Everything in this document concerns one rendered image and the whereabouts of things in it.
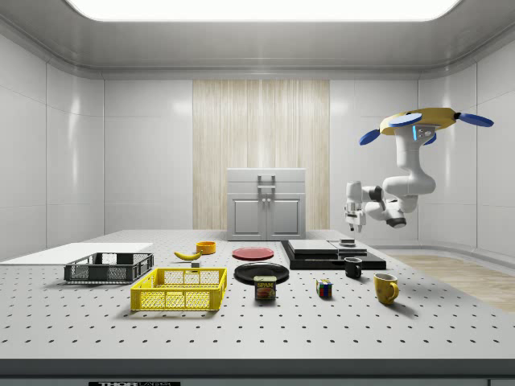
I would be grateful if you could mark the white cabinet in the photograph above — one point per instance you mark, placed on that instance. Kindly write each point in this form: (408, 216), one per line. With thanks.
(265, 217)

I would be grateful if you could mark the banana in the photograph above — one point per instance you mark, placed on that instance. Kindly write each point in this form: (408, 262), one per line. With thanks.
(187, 256)

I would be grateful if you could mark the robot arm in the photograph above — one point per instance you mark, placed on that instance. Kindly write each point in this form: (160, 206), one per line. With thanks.
(408, 161)

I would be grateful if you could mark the white board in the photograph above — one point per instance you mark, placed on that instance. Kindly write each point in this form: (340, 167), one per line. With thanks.
(60, 253)

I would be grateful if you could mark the black plate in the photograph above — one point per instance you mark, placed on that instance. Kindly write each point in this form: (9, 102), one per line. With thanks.
(245, 272)

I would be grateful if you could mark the yellow basket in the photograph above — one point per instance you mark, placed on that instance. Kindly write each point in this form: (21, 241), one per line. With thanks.
(177, 299)

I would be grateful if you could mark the yellow mug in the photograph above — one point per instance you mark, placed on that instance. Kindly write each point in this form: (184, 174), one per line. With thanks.
(384, 290)

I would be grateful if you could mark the black mug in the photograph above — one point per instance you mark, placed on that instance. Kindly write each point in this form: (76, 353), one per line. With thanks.
(352, 269)

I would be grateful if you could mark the red plate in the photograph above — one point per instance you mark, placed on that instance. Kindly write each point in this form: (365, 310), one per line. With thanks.
(252, 253)

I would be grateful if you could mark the dark grey basket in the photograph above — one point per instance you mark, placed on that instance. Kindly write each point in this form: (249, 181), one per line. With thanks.
(104, 273)

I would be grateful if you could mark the drone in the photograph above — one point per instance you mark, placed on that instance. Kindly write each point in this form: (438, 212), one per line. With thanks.
(426, 117)

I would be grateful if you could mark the yellow bowl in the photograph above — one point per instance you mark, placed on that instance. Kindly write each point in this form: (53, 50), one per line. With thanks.
(206, 249)

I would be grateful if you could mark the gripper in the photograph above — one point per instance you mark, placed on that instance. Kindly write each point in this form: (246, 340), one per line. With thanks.
(355, 217)

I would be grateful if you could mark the puzzle cube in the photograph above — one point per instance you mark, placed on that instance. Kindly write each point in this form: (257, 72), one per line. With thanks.
(324, 288)

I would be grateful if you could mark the flat-sided can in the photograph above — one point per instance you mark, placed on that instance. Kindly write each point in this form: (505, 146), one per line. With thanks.
(264, 288)

